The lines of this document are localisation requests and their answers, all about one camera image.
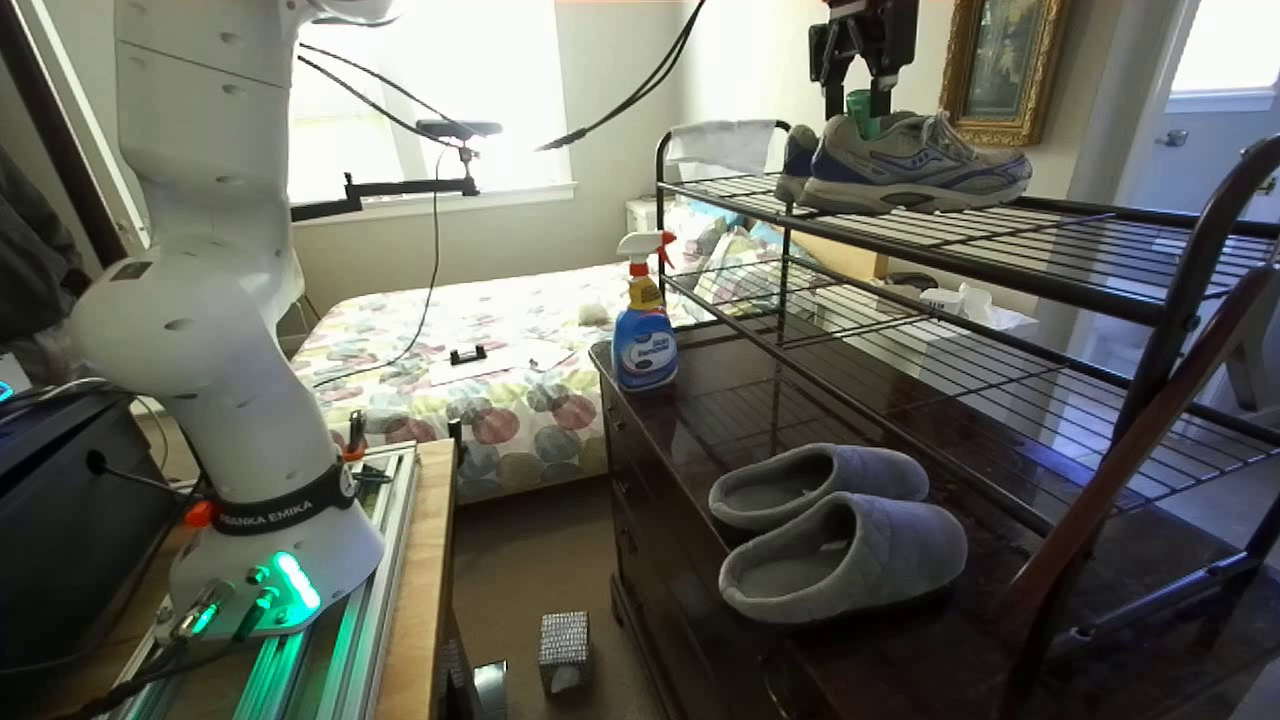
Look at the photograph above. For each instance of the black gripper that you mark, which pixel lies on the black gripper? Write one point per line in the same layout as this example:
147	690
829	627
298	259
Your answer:
882	32

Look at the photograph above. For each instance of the small green bottle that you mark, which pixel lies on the small green bottle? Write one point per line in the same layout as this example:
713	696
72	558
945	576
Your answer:
864	107

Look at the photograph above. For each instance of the grey blue sneaker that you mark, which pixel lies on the grey blue sneaker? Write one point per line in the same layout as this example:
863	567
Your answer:
796	163
914	163

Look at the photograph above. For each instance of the grey blue sneaker front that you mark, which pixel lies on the grey blue sneaker front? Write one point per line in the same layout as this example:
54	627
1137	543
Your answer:
914	163

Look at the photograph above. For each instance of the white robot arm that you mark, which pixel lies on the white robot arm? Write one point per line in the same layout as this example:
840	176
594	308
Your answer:
200	116

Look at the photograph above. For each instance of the white cloth on rack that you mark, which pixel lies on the white cloth on rack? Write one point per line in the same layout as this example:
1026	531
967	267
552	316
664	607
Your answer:
719	148

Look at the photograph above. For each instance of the blue spray bottle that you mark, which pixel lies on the blue spray bottle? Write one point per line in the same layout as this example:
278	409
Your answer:
640	332

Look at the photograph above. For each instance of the black metal shoe rack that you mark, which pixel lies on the black metal shoe rack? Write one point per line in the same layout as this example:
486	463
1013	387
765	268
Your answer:
998	340

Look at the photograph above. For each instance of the gold framed picture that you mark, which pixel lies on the gold framed picture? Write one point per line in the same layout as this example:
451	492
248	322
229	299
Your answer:
1003	68

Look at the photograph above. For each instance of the grey slipper far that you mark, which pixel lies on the grey slipper far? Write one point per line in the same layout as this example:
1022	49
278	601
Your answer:
790	481

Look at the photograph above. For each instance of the grey slipper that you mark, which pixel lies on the grey slipper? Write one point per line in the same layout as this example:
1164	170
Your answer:
790	481
844	552

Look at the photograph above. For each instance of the dark wooden dresser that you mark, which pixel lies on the dark wooden dresser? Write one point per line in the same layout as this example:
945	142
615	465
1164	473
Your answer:
1162	620

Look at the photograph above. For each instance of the floral bed mattress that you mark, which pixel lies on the floral bed mattress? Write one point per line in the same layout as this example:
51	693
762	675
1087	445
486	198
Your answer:
526	417

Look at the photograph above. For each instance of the small black object on bed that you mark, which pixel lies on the small black object on bed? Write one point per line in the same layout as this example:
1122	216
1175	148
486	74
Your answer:
469	353

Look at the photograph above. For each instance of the grey slipper near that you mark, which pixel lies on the grey slipper near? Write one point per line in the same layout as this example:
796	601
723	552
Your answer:
844	552

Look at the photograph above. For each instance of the small grey box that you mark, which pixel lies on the small grey box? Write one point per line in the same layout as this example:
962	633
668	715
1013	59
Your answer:
567	651

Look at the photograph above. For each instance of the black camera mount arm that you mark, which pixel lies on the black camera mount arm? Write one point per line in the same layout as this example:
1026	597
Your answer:
451	135

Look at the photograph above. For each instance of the dark wooden chair frame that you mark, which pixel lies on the dark wooden chair frame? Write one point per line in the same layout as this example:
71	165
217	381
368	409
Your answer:
1175	368

